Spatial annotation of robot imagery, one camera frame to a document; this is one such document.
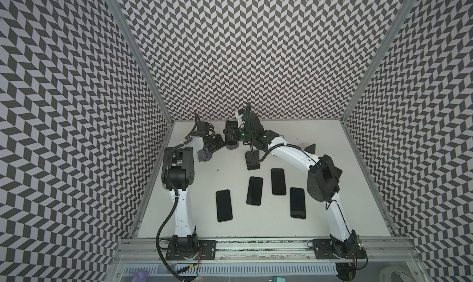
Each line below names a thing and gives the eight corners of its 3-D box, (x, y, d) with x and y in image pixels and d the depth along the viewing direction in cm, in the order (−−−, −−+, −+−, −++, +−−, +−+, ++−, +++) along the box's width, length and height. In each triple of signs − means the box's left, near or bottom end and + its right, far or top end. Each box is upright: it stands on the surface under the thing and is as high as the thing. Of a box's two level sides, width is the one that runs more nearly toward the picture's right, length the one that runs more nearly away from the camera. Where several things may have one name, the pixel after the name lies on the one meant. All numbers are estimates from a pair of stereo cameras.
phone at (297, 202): (289, 217, 82) (290, 215, 80) (289, 188, 91) (290, 187, 89) (305, 219, 81) (306, 217, 80) (303, 190, 90) (304, 188, 88)
